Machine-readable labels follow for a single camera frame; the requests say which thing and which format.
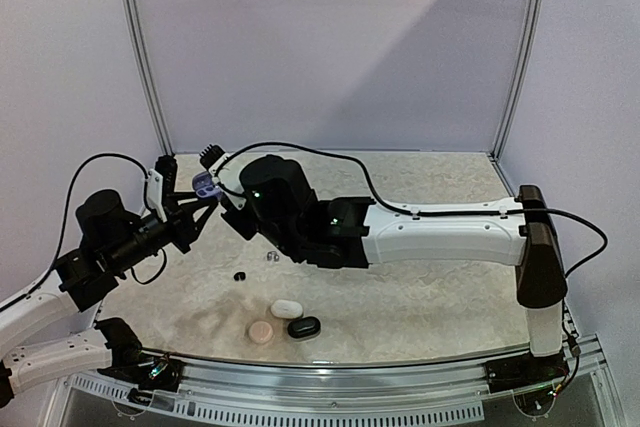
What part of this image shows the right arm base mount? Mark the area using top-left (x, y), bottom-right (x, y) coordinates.
top-left (483, 346), bottom-right (581, 397)

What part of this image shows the black charging case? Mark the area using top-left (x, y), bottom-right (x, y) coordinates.
top-left (287, 316), bottom-right (321, 340)

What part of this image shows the pink charging case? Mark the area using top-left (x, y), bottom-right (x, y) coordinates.
top-left (247, 320), bottom-right (274, 345)

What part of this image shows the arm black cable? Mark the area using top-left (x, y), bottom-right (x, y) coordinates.
top-left (214, 141), bottom-right (609, 281)
top-left (0, 152), bottom-right (169, 313)

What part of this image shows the right aluminium frame post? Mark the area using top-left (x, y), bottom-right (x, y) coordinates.
top-left (489, 0), bottom-right (542, 164)

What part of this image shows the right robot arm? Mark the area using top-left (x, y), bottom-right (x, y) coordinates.
top-left (208, 154), bottom-right (568, 383)

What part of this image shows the white charging case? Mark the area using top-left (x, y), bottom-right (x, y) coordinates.
top-left (270, 299), bottom-right (304, 320)

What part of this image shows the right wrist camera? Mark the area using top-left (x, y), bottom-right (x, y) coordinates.
top-left (199, 144), bottom-right (246, 210)

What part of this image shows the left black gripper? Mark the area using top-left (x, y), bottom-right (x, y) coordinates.
top-left (108, 190), bottom-right (217, 273)

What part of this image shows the aluminium front rail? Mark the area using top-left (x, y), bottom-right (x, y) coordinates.
top-left (46, 336), bottom-right (624, 426)

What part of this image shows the purple chrome earbud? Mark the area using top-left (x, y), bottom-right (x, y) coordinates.
top-left (266, 251), bottom-right (280, 262)

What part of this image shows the purple charging case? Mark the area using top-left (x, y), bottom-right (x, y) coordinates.
top-left (191, 171), bottom-right (222, 200)

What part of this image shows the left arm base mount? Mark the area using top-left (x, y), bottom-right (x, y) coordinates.
top-left (97, 344), bottom-right (186, 393)

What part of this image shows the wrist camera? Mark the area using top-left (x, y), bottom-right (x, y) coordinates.
top-left (199, 144), bottom-right (246, 210)
top-left (144, 155), bottom-right (177, 223)

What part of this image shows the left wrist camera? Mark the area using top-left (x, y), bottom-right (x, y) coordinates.
top-left (144, 155), bottom-right (177, 223)

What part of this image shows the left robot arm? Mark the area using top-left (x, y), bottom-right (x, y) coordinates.
top-left (1, 189), bottom-right (218, 405)

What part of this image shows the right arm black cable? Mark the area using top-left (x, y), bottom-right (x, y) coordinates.
top-left (214, 141), bottom-right (609, 281)

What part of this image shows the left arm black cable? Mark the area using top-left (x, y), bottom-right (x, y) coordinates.
top-left (0, 152), bottom-right (169, 313)

